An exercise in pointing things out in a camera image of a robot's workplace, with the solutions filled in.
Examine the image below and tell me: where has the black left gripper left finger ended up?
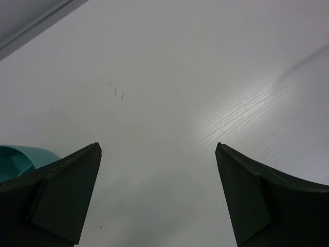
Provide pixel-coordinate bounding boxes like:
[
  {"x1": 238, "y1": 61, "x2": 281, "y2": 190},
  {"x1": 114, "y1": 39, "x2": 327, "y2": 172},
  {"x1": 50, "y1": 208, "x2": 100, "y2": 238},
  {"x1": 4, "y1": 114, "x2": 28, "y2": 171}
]
[{"x1": 1, "y1": 143, "x2": 102, "y2": 246}]

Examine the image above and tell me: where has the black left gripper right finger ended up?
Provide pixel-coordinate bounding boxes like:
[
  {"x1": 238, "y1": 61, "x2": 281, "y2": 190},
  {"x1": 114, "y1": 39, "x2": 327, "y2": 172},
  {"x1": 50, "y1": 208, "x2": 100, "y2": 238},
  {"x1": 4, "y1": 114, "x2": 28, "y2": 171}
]
[{"x1": 215, "y1": 143, "x2": 328, "y2": 246}]

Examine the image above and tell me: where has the teal ribbed divided container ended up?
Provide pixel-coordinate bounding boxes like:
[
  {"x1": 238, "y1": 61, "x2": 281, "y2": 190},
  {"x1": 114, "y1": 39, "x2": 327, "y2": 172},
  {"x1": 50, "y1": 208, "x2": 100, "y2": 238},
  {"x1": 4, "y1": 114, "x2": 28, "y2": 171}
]
[{"x1": 1, "y1": 145, "x2": 61, "y2": 182}]

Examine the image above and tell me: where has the aluminium table frame rail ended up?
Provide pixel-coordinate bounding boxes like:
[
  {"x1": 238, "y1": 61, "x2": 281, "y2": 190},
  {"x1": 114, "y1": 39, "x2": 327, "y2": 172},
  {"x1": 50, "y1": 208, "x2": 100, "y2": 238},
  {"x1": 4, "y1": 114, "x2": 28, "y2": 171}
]
[{"x1": 1, "y1": 0, "x2": 86, "y2": 60}]

